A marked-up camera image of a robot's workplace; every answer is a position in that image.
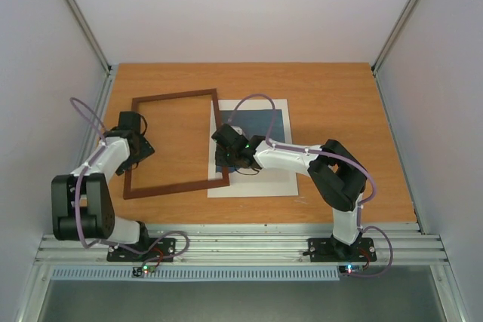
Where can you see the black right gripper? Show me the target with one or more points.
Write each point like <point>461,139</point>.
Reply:
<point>224,158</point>

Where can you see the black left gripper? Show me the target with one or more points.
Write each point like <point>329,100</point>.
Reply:
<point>146,151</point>

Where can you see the brown wooden picture frame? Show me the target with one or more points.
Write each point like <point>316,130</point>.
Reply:
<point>130,193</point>

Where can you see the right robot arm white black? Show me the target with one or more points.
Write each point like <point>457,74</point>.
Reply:
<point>338,177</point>

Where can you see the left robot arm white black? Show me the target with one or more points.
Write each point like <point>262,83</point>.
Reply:
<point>82,208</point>

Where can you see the landscape photo with white mat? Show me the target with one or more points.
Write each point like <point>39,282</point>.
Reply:
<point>253,117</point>

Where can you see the left small circuit board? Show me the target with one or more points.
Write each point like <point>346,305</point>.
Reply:
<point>145,270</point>

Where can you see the small circuit board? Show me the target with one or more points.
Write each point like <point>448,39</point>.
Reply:
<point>145,270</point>
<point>352,269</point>

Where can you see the right small circuit board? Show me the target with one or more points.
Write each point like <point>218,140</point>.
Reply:
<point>352,269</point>

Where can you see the aluminium rail base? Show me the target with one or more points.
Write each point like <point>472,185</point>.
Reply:
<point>261,244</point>

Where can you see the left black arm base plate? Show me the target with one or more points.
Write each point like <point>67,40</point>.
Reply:
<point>137,252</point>

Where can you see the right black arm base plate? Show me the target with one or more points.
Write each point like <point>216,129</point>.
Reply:
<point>331,250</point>

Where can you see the grey slotted cable duct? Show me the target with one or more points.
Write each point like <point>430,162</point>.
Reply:
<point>185,273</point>

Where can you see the left aluminium corner post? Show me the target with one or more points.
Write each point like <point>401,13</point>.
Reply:
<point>88,34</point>

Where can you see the aluminium corner post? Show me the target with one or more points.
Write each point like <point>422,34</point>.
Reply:
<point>88,34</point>
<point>397,29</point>

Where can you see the right aluminium corner post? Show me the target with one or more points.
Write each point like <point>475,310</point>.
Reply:
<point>397,29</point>

